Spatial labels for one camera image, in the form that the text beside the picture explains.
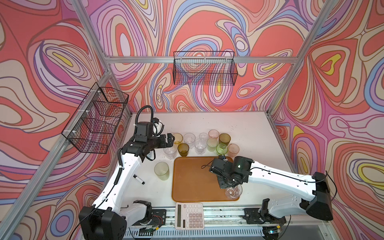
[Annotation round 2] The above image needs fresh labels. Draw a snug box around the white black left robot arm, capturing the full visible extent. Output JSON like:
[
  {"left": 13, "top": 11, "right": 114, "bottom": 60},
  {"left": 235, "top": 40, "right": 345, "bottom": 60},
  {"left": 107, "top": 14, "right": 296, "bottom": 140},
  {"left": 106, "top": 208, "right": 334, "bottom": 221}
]
[{"left": 79, "top": 116, "right": 175, "bottom": 240}]

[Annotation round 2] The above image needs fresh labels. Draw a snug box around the orange plastic tray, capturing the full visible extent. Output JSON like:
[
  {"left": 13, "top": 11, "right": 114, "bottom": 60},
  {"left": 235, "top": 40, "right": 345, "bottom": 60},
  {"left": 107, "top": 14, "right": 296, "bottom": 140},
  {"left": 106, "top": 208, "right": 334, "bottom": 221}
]
[{"left": 172, "top": 156, "right": 239, "bottom": 202}]

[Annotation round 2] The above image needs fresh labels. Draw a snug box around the pink textured cup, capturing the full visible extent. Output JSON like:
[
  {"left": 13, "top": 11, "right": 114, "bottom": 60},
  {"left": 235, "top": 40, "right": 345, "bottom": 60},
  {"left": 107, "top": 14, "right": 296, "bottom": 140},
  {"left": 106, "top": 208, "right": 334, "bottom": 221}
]
[{"left": 227, "top": 144, "right": 240, "bottom": 158}]

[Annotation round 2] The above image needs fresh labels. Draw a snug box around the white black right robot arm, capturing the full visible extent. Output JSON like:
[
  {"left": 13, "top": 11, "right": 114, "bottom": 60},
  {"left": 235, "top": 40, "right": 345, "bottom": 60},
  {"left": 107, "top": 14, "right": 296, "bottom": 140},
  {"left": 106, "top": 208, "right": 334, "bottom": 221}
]
[{"left": 208, "top": 155, "right": 334, "bottom": 222}]

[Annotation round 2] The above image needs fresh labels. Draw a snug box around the green ribbed glass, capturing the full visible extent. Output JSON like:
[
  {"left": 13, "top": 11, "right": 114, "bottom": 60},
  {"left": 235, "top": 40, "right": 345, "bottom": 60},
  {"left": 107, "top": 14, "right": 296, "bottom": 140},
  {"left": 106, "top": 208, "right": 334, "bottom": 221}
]
[{"left": 216, "top": 143, "right": 228, "bottom": 156}]

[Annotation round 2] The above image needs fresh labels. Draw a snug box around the black marker pen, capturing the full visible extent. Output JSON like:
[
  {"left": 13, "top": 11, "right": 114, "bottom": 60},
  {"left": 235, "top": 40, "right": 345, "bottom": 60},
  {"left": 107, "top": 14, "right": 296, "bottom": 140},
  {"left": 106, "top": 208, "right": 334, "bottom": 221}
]
[{"left": 134, "top": 175, "right": 145, "bottom": 185}]

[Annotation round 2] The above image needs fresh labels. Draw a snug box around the small clear glass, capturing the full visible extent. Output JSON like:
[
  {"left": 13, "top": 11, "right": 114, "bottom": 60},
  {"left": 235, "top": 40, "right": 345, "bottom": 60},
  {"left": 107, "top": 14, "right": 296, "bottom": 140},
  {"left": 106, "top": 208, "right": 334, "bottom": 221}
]
[{"left": 199, "top": 133, "right": 210, "bottom": 142}]

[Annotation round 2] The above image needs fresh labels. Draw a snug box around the black wire basket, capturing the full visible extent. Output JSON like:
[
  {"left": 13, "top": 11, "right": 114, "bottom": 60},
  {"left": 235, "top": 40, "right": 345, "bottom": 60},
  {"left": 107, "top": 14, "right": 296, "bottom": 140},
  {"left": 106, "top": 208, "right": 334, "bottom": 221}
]
[
  {"left": 62, "top": 83, "right": 129, "bottom": 154},
  {"left": 173, "top": 50, "right": 238, "bottom": 86}
]

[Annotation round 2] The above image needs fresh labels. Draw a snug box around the olive textured cup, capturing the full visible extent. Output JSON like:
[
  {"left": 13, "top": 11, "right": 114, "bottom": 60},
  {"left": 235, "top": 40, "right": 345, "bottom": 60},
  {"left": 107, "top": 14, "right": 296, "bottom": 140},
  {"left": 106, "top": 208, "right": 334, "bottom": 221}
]
[{"left": 178, "top": 143, "right": 190, "bottom": 157}]

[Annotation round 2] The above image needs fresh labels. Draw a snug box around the black wire basket back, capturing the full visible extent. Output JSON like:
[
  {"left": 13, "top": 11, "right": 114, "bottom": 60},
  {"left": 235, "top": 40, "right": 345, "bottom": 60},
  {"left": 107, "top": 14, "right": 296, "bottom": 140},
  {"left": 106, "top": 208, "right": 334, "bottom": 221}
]
[{"left": 173, "top": 50, "right": 238, "bottom": 86}]

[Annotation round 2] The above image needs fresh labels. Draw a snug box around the white desk calculator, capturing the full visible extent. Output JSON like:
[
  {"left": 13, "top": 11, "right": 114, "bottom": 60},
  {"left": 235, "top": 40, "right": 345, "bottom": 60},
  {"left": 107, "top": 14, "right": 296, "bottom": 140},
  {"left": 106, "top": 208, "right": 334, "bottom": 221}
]
[{"left": 175, "top": 203, "right": 205, "bottom": 230}]

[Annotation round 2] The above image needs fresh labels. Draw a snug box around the pink clear cup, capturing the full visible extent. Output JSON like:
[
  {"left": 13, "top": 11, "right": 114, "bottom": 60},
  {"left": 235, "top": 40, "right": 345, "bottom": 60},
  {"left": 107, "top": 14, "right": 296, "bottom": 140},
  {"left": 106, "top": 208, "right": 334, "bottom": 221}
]
[{"left": 209, "top": 129, "right": 220, "bottom": 139}]

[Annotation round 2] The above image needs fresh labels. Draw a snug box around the clear wide glass left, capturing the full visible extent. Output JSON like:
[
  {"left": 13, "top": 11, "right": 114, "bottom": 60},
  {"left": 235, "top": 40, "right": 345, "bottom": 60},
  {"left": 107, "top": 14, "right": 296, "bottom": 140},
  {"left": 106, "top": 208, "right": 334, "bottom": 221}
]
[{"left": 164, "top": 146, "right": 178, "bottom": 160}]

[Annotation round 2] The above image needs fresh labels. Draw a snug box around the clear faceted glass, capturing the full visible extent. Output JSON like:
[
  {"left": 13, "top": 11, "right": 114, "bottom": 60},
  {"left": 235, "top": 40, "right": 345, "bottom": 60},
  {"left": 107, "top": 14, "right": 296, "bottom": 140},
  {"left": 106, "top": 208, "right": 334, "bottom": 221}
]
[
  {"left": 195, "top": 139, "right": 207, "bottom": 155},
  {"left": 225, "top": 185, "right": 243, "bottom": 201}
]

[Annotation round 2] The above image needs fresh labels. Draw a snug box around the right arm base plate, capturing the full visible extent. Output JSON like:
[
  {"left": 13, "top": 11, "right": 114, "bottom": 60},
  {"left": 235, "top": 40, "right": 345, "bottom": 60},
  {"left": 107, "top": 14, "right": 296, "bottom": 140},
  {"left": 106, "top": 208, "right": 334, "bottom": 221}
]
[{"left": 243, "top": 208, "right": 287, "bottom": 225}]

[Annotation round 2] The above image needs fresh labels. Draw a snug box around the pale yellow frosted cup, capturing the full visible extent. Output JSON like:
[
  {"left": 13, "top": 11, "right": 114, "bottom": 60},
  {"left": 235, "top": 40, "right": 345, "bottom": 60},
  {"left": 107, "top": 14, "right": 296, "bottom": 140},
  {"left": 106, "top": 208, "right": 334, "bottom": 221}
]
[{"left": 154, "top": 162, "right": 170, "bottom": 181}]

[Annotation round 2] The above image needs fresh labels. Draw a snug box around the brown textured cup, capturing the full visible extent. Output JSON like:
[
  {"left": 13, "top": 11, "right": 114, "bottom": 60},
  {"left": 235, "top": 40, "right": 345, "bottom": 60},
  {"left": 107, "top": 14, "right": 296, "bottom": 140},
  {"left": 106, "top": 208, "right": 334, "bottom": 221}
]
[{"left": 219, "top": 133, "right": 232, "bottom": 146}]

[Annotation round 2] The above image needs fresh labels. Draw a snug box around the black wire basket left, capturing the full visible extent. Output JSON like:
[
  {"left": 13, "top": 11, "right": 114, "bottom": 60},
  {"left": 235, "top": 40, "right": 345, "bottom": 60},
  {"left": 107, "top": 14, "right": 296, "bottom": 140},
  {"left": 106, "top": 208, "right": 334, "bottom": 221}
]
[{"left": 62, "top": 83, "right": 129, "bottom": 154}]

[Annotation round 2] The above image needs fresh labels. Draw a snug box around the pale green textured cup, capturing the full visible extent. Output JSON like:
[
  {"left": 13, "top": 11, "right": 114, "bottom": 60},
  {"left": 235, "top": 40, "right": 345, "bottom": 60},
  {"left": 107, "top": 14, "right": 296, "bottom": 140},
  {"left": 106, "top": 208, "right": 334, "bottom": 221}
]
[{"left": 207, "top": 138, "right": 218, "bottom": 152}]

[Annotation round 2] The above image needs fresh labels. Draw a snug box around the yellow amber glass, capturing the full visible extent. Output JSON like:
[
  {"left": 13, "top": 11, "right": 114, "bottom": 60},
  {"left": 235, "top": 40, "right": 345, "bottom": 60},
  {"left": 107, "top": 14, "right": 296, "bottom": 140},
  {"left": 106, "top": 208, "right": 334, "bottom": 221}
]
[{"left": 173, "top": 133, "right": 183, "bottom": 146}]

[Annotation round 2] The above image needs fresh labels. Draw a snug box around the clear glass back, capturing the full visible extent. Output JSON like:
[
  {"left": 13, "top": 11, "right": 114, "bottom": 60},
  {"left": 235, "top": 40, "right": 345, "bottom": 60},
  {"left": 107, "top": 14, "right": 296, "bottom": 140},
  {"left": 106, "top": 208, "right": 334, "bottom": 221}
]
[{"left": 183, "top": 133, "right": 196, "bottom": 149}]

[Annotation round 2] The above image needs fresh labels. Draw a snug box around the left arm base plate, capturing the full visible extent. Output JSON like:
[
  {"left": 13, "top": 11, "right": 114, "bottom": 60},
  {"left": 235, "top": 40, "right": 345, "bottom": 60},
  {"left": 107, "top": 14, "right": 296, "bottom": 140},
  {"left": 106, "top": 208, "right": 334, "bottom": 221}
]
[{"left": 133, "top": 209, "right": 167, "bottom": 227}]

